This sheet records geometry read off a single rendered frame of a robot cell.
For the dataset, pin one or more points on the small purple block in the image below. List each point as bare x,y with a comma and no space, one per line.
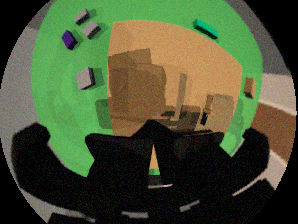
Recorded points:
69,40

